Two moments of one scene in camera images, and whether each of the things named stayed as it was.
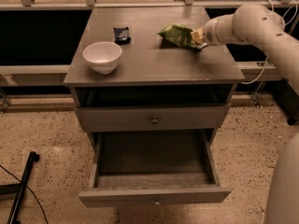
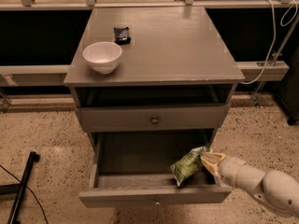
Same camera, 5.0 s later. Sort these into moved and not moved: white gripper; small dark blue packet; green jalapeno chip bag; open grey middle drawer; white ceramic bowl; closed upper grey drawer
Moved: green jalapeno chip bag; white gripper
Not moved: small dark blue packet; open grey middle drawer; white ceramic bowl; closed upper grey drawer
